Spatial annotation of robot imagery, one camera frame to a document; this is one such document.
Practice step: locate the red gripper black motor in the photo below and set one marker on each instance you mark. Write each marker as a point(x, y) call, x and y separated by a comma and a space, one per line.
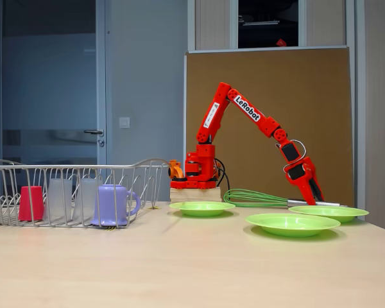
point(303, 182)

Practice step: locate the yellow black striped tape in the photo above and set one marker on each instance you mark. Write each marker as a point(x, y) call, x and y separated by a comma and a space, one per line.
point(109, 228)

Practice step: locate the red plastic cup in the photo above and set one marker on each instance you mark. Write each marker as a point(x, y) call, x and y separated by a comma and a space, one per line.
point(30, 203)

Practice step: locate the grey open tambour cabinet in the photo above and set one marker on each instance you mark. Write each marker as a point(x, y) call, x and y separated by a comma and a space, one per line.
point(211, 22)

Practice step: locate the wooden base block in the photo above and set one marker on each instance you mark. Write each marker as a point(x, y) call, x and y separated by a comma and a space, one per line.
point(195, 194)

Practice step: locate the orange table clamp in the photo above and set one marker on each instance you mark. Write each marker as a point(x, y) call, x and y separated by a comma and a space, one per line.
point(176, 171)

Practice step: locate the red-orange LeRobot robot arm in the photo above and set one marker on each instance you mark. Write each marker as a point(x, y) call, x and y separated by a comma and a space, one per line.
point(211, 118)

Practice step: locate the brown partition board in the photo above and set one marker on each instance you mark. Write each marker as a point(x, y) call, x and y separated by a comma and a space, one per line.
point(260, 80)

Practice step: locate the purple plastic mug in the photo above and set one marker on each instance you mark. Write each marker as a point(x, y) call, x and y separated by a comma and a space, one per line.
point(112, 205)

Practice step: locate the grey glass door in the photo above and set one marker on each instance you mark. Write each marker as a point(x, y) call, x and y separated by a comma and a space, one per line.
point(51, 80)

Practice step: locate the grey translucent plastic cup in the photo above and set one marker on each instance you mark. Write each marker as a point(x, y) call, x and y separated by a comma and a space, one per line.
point(59, 199)
point(85, 199)

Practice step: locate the small red object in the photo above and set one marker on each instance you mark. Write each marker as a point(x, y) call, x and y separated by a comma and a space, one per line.
point(280, 42)

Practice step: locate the white light switch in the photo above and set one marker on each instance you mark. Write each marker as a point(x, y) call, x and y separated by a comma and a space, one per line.
point(124, 122)

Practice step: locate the green plastic plate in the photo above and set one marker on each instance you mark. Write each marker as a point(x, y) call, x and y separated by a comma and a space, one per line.
point(337, 213)
point(202, 208)
point(292, 224)

